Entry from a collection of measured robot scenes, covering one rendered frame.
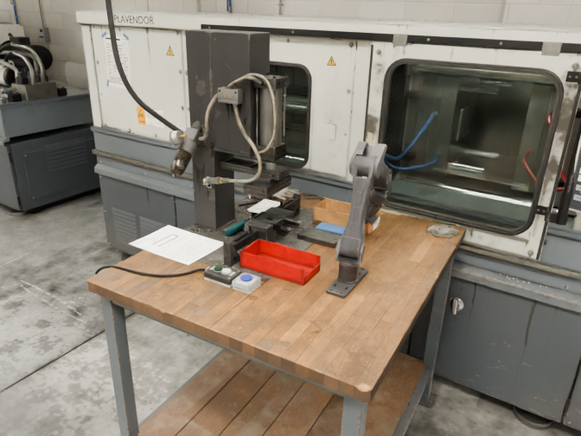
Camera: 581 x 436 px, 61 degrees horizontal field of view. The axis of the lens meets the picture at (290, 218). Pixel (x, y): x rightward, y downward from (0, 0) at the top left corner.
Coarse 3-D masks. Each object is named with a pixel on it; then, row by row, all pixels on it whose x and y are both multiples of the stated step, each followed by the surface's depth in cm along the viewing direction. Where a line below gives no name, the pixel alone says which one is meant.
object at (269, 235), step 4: (292, 216) 197; (280, 224) 189; (284, 224) 192; (288, 224) 195; (256, 228) 183; (272, 228) 184; (292, 228) 199; (260, 232) 182; (264, 232) 181; (268, 232) 182; (272, 232) 185; (276, 232) 196; (280, 232) 195; (288, 232) 196; (260, 236) 183; (264, 236) 182; (268, 236) 182; (272, 236) 185; (252, 240) 185; (268, 240) 183; (272, 240) 186
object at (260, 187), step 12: (228, 168) 187; (240, 168) 185; (252, 168) 182; (264, 168) 182; (276, 168) 183; (288, 168) 183; (264, 180) 180; (276, 180) 183; (288, 180) 187; (252, 192) 177; (264, 192) 175; (276, 192) 180
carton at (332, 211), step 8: (328, 200) 215; (320, 208) 205; (328, 208) 216; (336, 208) 214; (344, 208) 212; (320, 216) 206; (328, 216) 204; (336, 216) 202; (344, 216) 200; (336, 224) 203; (344, 224) 201; (368, 224) 196; (376, 224) 204; (368, 232) 197
